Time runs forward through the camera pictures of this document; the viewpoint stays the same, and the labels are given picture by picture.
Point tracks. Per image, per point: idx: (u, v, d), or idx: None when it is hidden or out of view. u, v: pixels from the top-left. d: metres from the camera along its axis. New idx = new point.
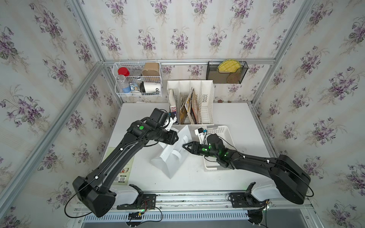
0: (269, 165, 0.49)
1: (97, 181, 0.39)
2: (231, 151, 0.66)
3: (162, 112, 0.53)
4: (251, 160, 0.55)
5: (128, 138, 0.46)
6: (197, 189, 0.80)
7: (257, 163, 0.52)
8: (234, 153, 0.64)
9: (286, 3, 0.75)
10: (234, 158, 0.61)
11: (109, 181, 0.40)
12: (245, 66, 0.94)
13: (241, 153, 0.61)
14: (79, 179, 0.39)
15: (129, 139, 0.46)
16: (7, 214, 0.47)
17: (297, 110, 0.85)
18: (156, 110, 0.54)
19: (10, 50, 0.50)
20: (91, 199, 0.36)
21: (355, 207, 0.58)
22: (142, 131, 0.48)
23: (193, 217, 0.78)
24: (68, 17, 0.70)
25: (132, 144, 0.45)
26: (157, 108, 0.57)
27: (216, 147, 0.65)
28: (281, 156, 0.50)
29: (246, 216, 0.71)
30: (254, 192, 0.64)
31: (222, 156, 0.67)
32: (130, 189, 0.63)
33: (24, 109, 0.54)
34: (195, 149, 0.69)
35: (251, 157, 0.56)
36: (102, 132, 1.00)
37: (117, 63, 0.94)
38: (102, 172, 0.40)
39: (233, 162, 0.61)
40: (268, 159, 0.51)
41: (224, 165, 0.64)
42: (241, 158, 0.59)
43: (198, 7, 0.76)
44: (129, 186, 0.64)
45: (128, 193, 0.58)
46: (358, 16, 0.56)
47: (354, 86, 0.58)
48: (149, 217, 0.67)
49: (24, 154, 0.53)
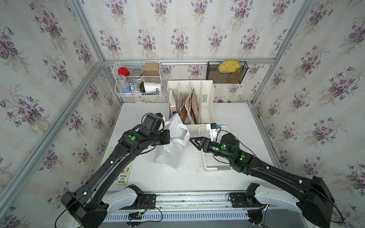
0: (302, 187, 0.43)
1: (86, 196, 0.38)
2: (249, 156, 0.58)
3: (153, 119, 0.50)
4: (278, 174, 0.49)
5: (120, 150, 0.45)
6: (197, 189, 0.80)
7: (287, 181, 0.46)
8: (251, 160, 0.56)
9: (286, 3, 0.75)
10: (253, 166, 0.54)
11: (98, 196, 0.39)
12: (245, 66, 0.95)
13: (265, 165, 0.53)
14: (67, 195, 0.38)
15: (120, 151, 0.44)
16: (7, 214, 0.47)
17: (297, 110, 0.85)
18: (148, 118, 0.51)
19: (10, 50, 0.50)
20: (79, 216, 0.35)
21: (355, 207, 0.58)
22: (134, 141, 0.46)
23: (192, 217, 0.78)
24: (68, 17, 0.70)
25: (122, 157, 0.43)
26: (149, 115, 0.51)
27: (231, 149, 0.57)
28: (314, 180, 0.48)
29: (246, 216, 0.71)
30: (258, 193, 0.64)
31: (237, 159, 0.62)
32: (127, 193, 0.61)
33: (24, 109, 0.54)
34: (205, 146, 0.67)
35: (275, 171, 0.50)
36: (102, 132, 1.00)
37: (117, 63, 0.94)
38: (91, 187, 0.39)
39: (254, 170, 0.54)
40: (300, 179, 0.45)
41: (240, 170, 0.57)
42: (265, 169, 0.52)
43: (198, 7, 0.76)
44: (129, 187, 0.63)
45: (124, 198, 0.57)
46: (359, 16, 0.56)
47: (354, 86, 0.58)
48: (149, 217, 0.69)
49: (24, 154, 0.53)
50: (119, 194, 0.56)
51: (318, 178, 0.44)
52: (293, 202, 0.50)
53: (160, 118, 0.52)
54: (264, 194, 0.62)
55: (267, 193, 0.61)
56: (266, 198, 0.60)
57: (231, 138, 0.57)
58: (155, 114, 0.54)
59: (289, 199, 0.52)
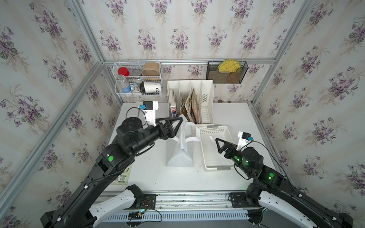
0: (335, 224, 0.43)
1: (61, 222, 0.36)
2: (277, 176, 0.52)
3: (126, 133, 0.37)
4: (308, 204, 0.47)
5: (97, 172, 0.39)
6: (197, 189, 0.80)
7: (318, 213, 0.45)
8: (281, 181, 0.51)
9: (286, 3, 0.75)
10: (284, 191, 0.49)
11: (74, 221, 0.37)
12: (245, 66, 0.94)
13: (296, 190, 0.49)
14: (45, 217, 0.37)
15: (96, 175, 0.39)
16: (7, 214, 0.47)
17: (297, 110, 0.86)
18: (121, 130, 0.37)
19: (10, 50, 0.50)
20: None
21: (355, 207, 0.58)
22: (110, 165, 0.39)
23: (193, 217, 0.78)
24: (68, 17, 0.69)
25: (98, 181, 0.38)
26: (120, 126, 0.38)
27: (254, 165, 0.52)
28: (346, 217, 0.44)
29: (246, 216, 0.71)
30: (264, 199, 0.63)
31: (264, 176, 0.53)
32: (122, 199, 0.59)
33: (24, 109, 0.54)
34: (227, 152, 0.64)
35: (307, 200, 0.47)
36: (102, 132, 1.00)
37: (117, 63, 0.94)
38: (65, 212, 0.37)
39: (283, 194, 0.49)
40: (333, 216, 0.44)
41: (264, 188, 0.52)
42: (296, 196, 0.48)
43: (198, 7, 0.76)
44: (127, 189, 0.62)
45: (118, 205, 0.55)
46: (359, 16, 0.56)
47: (354, 86, 0.58)
48: (149, 217, 0.70)
49: (24, 154, 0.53)
50: (112, 202, 0.55)
51: (349, 217, 0.44)
52: (309, 224, 0.51)
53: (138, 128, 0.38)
54: (270, 203, 0.61)
55: (275, 203, 0.60)
56: (271, 206, 0.61)
57: (253, 151, 0.53)
58: (131, 120, 0.40)
59: (304, 220, 0.52)
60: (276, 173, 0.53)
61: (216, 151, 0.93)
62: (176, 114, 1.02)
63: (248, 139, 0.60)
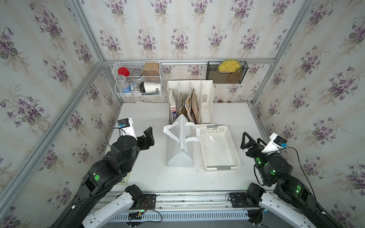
0: None
1: None
2: (303, 189, 0.47)
3: (120, 150, 0.38)
4: (330, 222, 0.44)
5: (83, 192, 0.39)
6: (197, 189, 0.80)
7: None
8: (307, 195, 0.46)
9: (286, 3, 0.75)
10: (310, 206, 0.45)
11: None
12: (245, 66, 0.94)
13: (320, 206, 0.45)
14: None
15: (83, 194, 0.38)
16: (7, 214, 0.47)
17: (297, 110, 0.86)
18: (115, 148, 0.38)
19: (10, 50, 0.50)
20: None
21: (355, 207, 0.58)
22: (97, 183, 0.38)
23: (193, 217, 0.78)
24: (68, 17, 0.70)
25: (84, 200, 0.38)
26: (114, 144, 0.39)
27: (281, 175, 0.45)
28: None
29: (246, 216, 0.71)
30: (266, 202, 0.63)
31: (289, 188, 0.47)
32: (119, 204, 0.58)
33: (24, 109, 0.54)
34: (251, 151, 0.57)
35: (330, 218, 0.45)
36: (102, 132, 1.00)
37: (117, 63, 0.94)
38: None
39: (306, 208, 0.45)
40: None
41: (288, 201, 0.47)
42: (320, 213, 0.45)
43: (198, 7, 0.76)
44: (125, 192, 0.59)
45: (112, 211, 0.55)
46: (359, 16, 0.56)
47: (354, 86, 0.58)
48: (149, 217, 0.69)
49: (24, 154, 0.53)
50: (107, 209, 0.55)
51: None
52: None
53: (132, 146, 0.40)
54: (271, 206, 0.61)
55: (276, 206, 0.61)
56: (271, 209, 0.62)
57: (281, 160, 0.46)
58: (125, 137, 0.42)
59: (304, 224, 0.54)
60: (302, 185, 0.47)
61: (216, 152, 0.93)
62: (176, 114, 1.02)
63: (280, 146, 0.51)
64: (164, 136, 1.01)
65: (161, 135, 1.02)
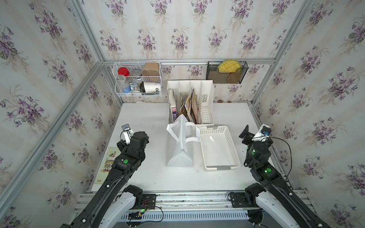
0: None
1: (85, 223, 0.39)
2: (275, 172, 0.55)
3: (139, 140, 0.53)
4: (296, 204, 0.47)
5: (114, 174, 0.48)
6: (197, 189, 0.80)
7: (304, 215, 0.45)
8: (277, 177, 0.54)
9: (286, 3, 0.75)
10: (276, 185, 0.52)
11: (97, 222, 0.41)
12: (245, 66, 0.94)
13: (289, 188, 0.51)
14: None
15: (114, 175, 0.48)
16: (7, 214, 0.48)
17: (297, 110, 0.86)
18: (133, 138, 0.54)
19: (10, 50, 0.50)
20: None
21: (355, 207, 0.58)
22: (127, 165, 0.51)
23: (192, 217, 0.78)
24: (68, 17, 0.70)
25: (118, 180, 0.47)
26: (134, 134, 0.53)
27: (258, 158, 0.56)
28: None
29: (246, 216, 0.71)
30: (261, 198, 0.63)
31: (261, 169, 0.57)
32: (123, 204, 0.58)
33: (24, 109, 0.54)
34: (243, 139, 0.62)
35: (297, 201, 0.47)
36: (102, 132, 1.00)
37: (117, 63, 0.94)
38: (90, 213, 0.41)
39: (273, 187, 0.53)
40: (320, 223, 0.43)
41: (258, 180, 0.57)
42: (286, 194, 0.50)
43: (198, 7, 0.76)
44: (124, 192, 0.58)
45: (120, 209, 0.55)
46: (358, 16, 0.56)
47: (354, 86, 0.58)
48: (149, 217, 0.70)
49: (24, 154, 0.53)
50: (113, 209, 0.55)
51: None
52: None
53: (146, 136, 0.57)
54: (265, 203, 0.61)
55: (271, 204, 0.59)
56: (265, 206, 0.61)
57: (265, 146, 0.55)
58: (140, 131, 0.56)
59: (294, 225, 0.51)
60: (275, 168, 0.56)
61: (216, 152, 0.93)
62: (176, 114, 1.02)
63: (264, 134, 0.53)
64: (164, 136, 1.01)
65: (161, 135, 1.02)
